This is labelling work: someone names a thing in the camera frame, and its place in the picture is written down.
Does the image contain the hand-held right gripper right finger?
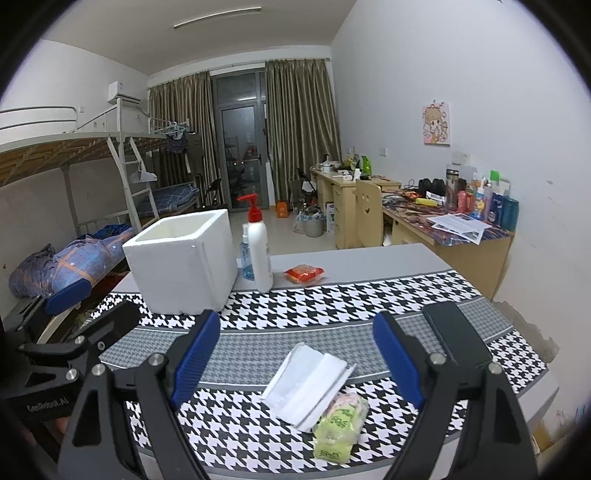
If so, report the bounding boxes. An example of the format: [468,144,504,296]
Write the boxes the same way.
[372,311,541,480]

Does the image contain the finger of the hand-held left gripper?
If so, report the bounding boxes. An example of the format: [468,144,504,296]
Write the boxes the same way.
[18,301,141,385]
[4,278,92,344]

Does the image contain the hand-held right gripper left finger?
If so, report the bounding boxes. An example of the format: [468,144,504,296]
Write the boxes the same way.
[56,308,222,480]

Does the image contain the white foam box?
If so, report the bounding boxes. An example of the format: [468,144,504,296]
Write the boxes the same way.
[122,209,240,316]

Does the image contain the white cloth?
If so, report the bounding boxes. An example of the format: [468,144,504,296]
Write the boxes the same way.
[262,342,357,433]

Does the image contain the blue plaid quilt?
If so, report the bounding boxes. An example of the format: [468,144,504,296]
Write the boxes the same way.
[44,224,132,296]

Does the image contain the purple grey blanket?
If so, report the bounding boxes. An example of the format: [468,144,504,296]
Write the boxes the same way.
[9,244,57,298]

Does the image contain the black phone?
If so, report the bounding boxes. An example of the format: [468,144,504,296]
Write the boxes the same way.
[422,301,494,370]

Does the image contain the black white houndstooth tablecloth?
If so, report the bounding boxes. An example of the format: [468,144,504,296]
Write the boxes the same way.
[88,270,561,480]

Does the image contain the green snack packet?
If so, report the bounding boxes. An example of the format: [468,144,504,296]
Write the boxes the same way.
[313,391,370,462]

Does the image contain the blue spray bottle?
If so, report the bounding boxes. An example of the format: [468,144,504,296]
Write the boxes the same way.
[239,233,256,281]

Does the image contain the white red pump bottle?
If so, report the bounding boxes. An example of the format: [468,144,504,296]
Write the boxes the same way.
[237,194,274,293]

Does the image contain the light wooden desk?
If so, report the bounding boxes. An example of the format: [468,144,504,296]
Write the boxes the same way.
[309,167,402,250]
[381,187,515,301]

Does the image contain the white metal bed ladder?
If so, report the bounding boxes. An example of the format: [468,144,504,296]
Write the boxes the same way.
[107,136,160,232]

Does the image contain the red snack packet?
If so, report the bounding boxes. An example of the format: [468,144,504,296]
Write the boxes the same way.
[284,264,328,284]

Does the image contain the printed desk mat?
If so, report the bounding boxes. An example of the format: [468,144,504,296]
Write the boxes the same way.
[382,187,515,245]

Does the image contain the wooden chair with smiley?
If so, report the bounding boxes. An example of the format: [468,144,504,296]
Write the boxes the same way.
[355,179,385,247]

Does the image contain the white clothes hanger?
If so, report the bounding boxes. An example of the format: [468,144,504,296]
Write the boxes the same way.
[129,161,158,183]

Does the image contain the blue checked mattress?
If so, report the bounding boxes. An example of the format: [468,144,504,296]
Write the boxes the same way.
[150,182,200,208]

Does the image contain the printed paper sheets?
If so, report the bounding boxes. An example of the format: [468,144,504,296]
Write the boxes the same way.
[427,212,494,244]

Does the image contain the white metal bunk bed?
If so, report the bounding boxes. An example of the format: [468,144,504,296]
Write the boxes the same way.
[0,105,160,333]
[76,99,204,222]

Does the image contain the black folding chair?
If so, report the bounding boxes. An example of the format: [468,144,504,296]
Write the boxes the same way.
[293,167,319,210]
[201,178,223,210]

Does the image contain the steel thermos bottle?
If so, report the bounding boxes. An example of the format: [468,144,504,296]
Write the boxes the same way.
[445,166,460,206]

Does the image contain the group of toiletry bottles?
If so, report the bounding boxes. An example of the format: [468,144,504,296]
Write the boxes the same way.
[455,171,520,232]

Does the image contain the hanging dark clothes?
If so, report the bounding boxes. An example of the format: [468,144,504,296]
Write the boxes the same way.
[165,129,189,154]

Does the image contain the white air conditioner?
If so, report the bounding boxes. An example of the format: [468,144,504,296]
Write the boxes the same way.
[107,80,143,103]

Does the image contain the glass balcony door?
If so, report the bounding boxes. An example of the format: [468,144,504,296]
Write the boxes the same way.
[210,70,269,210]

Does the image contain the brown curtain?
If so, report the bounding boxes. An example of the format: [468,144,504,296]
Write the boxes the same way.
[148,70,222,208]
[264,58,343,217]

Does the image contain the ceiling tube light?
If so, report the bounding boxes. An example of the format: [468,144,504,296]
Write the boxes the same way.
[173,9,232,29]

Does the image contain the pink wall poster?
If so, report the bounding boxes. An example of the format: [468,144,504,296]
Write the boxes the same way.
[421,100,452,146]

